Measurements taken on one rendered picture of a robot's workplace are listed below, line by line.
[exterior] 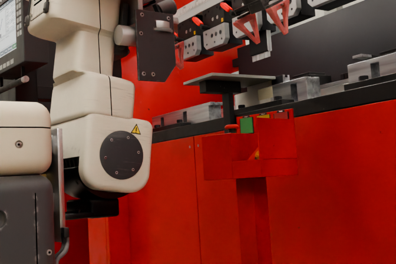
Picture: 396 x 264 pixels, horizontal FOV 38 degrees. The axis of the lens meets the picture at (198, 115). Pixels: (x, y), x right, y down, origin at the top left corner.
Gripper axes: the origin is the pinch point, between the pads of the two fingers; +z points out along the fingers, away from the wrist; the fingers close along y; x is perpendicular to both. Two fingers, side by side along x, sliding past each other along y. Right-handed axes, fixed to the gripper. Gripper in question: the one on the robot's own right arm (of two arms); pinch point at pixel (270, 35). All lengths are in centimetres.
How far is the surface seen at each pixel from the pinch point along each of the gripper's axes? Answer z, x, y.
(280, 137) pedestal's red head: 26.1, 0.9, 10.3
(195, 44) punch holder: 0, -48, 87
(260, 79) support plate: 17, -33, 44
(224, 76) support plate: 10.2, -18.6, 43.9
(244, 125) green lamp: 23.0, -4.3, 27.8
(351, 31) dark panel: 22, -95, 49
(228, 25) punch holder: -2, -50, 66
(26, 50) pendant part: -28, -9, 151
